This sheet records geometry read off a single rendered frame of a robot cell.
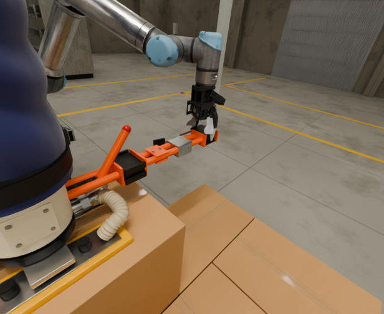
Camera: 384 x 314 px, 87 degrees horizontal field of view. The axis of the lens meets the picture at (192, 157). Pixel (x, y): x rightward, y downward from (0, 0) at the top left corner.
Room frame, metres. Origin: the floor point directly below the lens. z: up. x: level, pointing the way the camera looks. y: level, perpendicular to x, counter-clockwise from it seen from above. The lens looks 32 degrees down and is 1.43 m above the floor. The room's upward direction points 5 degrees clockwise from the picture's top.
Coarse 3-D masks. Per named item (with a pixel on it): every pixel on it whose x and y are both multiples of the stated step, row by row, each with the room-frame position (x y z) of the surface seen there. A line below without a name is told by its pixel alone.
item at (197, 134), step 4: (196, 128) 0.75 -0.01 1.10; (200, 128) 0.76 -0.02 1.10; (192, 132) 0.74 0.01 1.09; (196, 132) 0.72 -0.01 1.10; (200, 132) 0.72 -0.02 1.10; (216, 132) 0.75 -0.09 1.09; (196, 136) 0.72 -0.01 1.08; (200, 136) 0.71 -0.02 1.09; (204, 136) 0.69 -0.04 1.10; (208, 136) 0.73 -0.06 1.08; (216, 136) 0.75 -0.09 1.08; (204, 140) 0.69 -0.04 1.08; (208, 140) 0.73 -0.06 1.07; (212, 140) 0.74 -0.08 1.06; (216, 140) 0.75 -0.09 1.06; (200, 144) 0.70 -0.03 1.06; (204, 144) 0.69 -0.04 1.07; (208, 144) 0.72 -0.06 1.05
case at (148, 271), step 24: (120, 192) 0.51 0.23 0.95; (144, 192) 0.52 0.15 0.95; (96, 216) 0.40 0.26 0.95; (144, 216) 0.41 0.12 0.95; (168, 216) 0.42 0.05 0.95; (144, 240) 0.33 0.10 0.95; (168, 240) 0.35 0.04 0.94; (120, 264) 0.26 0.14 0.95; (144, 264) 0.29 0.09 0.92; (168, 264) 0.35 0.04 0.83; (72, 288) 0.20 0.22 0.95; (96, 288) 0.21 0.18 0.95; (120, 288) 0.24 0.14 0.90; (144, 288) 0.28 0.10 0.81; (168, 288) 0.35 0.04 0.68; (48, 312) 0.16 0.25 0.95; (72, 312) 0.16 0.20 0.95; (96, 312) 0.19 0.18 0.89; (120, 312) 0.23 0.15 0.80; (144, 312) 0.28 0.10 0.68
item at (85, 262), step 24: (72, 240) 0.30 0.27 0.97; (96, 240) 0.30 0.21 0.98; (120, 240) 0.31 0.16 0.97; (72, 264) 0.24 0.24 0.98; (96, 264) 0.25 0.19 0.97; (0, 288) 0.17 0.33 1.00; (24, 288) 0.19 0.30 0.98; (48, 288) 0.19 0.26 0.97; (0, 312) 0.15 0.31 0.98; (24, 312) 0.15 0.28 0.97
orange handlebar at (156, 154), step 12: (168, 144) 0.63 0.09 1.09; (192, 144) 0.66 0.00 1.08; (144, 156) 0.54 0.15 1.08; (156, 156) 0.53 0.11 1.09; (168, 156) 0.57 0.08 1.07; (72, 180) 0.39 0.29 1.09; (96, 180) 0.39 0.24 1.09; (108, 180) 0.41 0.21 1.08; (72, 192) 0.35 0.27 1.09; (84, 192) 0.36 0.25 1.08
